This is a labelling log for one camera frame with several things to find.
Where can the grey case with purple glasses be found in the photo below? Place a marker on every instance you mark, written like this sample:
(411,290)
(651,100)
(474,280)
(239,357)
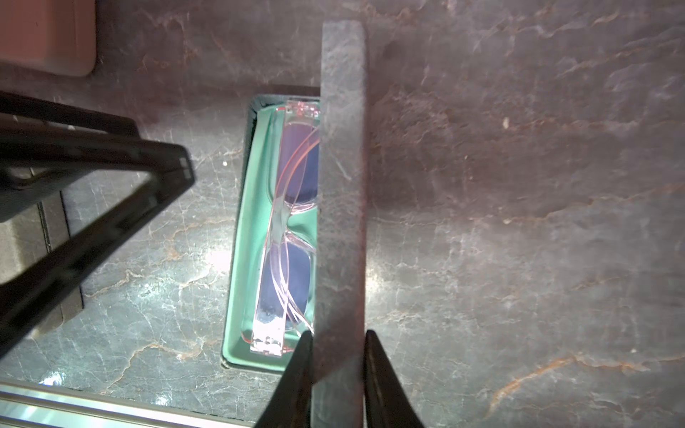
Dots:
(299,256)

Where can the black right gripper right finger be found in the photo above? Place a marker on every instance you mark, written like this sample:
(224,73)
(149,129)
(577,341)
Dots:
(386,404)

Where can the pink case with black glasses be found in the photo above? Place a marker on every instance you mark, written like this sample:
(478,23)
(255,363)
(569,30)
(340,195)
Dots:
(57,37)

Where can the aluminium front rail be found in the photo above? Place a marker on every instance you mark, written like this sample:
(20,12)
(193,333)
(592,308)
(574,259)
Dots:
(37,405)

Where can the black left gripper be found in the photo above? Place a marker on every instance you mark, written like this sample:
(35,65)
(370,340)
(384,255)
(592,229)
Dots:
(38,163)

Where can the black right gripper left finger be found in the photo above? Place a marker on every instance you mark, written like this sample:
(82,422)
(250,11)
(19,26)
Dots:
(289,405)

